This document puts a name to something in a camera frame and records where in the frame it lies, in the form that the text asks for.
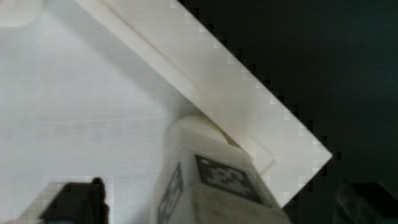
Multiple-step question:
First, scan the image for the white square table top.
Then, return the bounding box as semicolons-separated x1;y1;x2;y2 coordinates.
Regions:
0;0;331;224

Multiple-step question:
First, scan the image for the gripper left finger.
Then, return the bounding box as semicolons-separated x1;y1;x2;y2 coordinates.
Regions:
39;177;110;224

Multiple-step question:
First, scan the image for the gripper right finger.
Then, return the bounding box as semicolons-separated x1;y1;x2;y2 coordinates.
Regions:
334;181;398;224

